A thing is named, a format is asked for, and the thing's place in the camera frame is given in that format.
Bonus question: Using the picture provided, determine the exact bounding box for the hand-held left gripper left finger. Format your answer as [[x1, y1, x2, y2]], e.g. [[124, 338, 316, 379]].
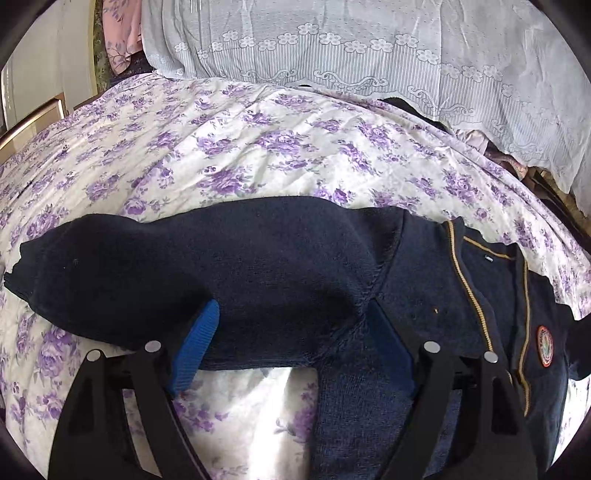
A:
[[47, 299, 221, 480]]

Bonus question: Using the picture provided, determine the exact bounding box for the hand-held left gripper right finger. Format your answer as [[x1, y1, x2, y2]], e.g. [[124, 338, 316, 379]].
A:
[[367, 302, 539, 480]]

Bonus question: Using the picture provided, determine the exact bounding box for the navy knitted cardigan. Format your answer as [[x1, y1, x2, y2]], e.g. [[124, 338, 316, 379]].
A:
[[4, 196, 591, 480]]

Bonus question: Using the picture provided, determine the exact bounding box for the purple floral bed sheet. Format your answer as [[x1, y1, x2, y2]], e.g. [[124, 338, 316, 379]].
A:
[[0, 76, 591, 480]]

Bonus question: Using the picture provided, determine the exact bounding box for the pink striped cloth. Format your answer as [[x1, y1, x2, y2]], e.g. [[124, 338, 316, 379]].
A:
[[455, 129, 528, 182]]

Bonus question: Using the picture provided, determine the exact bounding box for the black cloth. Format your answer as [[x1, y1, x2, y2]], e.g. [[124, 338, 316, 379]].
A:
[[379, 96, 458, 136]]

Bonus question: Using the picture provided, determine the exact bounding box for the white lace cover cloth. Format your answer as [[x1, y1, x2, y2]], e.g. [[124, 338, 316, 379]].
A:
[[141, 0, 591, 195]]

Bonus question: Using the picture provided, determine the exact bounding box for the marbled stone trim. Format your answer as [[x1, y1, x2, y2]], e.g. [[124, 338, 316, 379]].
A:
[[92, 0, 112, 90]]

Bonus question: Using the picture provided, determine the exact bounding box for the pink floral cloth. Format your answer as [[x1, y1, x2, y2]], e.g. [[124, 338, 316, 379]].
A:
[[102, 0, 145, 75]]

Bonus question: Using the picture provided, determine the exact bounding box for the dark wooden bed frame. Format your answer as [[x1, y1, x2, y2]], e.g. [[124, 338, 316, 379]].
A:
[[526, 166, 591, 243]]

